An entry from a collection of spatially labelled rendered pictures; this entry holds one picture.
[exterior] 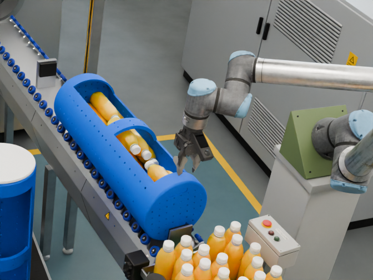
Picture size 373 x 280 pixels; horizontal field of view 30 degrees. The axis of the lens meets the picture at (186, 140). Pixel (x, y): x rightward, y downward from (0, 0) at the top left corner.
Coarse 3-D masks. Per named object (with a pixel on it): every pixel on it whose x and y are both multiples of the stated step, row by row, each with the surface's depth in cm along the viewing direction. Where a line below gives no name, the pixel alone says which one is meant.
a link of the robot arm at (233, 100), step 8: (224, 88) 242; (232, 88) 240; (240, 88) 240; (248, 88) 243; (216, 96) 238; (224, 96) 239; (232, 96) 239; (240, 96) 239; (248, 96) 240; (216, 104) 239; (224, 104) 239; (232, 104) 238; (240, 104) 238; (248, 104) 239; (216, 112) 241; (224, 112) 240; (232, 112) 240; (240, 112) 239
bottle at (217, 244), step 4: (212, 236) 261; (216, 236) 259; (220, 236) 259; (224, 236) 262; (208, 240) 262; (212, 240) 260; (216, 240) 260; (220, 240) 260; (224, 240) 261; (208, 244) 262; (212, 244) 260; (216, 244) 260; (220, 244) 260; (224, 244) 261; (212, 248) 261; (216, 248) 260; (220, 248) 261; (224, 248) 263; (212, 252) 262; (216, 252) 261; (220, 252) 262; (212, 256) 262; (216, 256) 262; (212, 260) 263
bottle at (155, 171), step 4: (152, 164) 276; (156, 164) 274; (148, 168) 274; (152, 168) 271; (156, 168) 271; (160, 168) 271; (148, 172) 272; (152, 172) 270; (156, 172) 269; (160, 172) 269; (164, 172) 269; (152, 176) 270; (156, 176) 268; (160, 176) 267; (156, 180) 268
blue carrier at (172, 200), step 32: (64, 96) 311; (96, 128) 290; (128, 128) 286; (96, 160) 288; (128, 160) 273; (160, 160) 299; (128, 192) 268; (160, 192) 257; (192, 192) 266; (160, 224) 266; (192, 224) 277
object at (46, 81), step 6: (42, 60) 354; (48, 60) 355; (54, 60) 356; (42, 66) 352; (48, 66) 354; (54, 66) 356; (36, 72) 356; (42, 72) 354; (48, 72) 356; (54, 72) 358; (36, 78) 358; (42, 78) 358; (48, 78) 360; (54, 78) 362; (36, 84) 360; (42, 84) 360; (48, 84) 362; (54, 84) 364
